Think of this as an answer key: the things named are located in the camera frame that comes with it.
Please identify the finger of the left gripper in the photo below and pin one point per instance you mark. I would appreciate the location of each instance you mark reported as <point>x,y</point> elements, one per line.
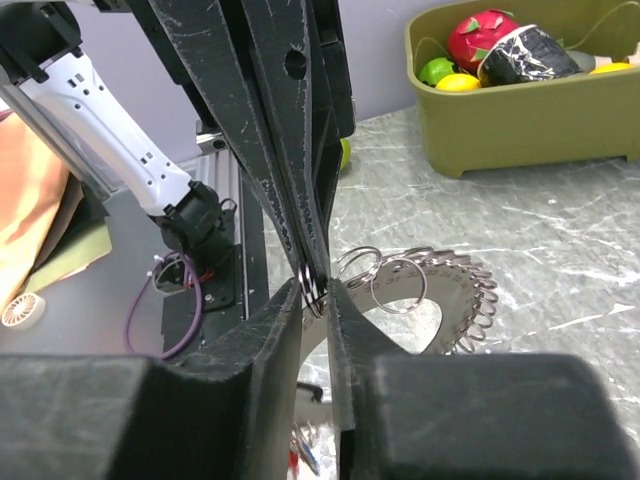
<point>214,45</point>
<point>280,32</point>

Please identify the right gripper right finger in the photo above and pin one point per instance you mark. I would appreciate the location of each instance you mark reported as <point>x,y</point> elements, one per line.
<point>399,415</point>

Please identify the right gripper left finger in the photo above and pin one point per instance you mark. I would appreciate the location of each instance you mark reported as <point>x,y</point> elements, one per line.
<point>223,412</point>

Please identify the metal disc keyring organizer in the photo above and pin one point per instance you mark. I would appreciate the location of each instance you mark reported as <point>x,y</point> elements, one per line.
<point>463,289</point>

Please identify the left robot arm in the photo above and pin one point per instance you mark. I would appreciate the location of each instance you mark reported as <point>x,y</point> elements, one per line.
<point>42,56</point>

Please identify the green pear toy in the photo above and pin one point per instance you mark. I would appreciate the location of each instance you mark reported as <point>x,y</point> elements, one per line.
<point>346,153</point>

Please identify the green lime toy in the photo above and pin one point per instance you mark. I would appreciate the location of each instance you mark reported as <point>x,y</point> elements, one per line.
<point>435,70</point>

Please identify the yellow lemon toy front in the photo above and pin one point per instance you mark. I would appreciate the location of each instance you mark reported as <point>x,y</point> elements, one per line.
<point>458,82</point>

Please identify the yellow lemon toy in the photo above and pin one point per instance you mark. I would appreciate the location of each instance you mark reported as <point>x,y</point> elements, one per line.
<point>612,67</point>
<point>458,82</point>

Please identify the red dragon fruit toy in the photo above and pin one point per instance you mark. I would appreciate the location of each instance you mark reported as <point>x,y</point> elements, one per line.
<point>472,39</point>

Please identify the small white fan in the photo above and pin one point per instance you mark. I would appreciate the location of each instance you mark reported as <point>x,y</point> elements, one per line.
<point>23,312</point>

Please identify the brown paper bag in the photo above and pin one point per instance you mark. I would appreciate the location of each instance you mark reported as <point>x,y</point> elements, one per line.
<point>33,180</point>

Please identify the black wrapped cup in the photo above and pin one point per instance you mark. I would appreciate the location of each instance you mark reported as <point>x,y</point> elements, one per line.
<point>527,54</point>

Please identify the grey spray bottle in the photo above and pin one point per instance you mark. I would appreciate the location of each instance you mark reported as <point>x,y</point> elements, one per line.
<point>589,62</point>

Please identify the olive green plastic bin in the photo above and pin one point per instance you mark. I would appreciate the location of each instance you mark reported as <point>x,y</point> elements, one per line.
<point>582,118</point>

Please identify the yellow lemon toy back left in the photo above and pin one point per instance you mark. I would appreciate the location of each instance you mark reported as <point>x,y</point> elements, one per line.
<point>612,67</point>

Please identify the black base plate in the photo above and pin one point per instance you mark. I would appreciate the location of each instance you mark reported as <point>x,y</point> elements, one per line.
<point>229,297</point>

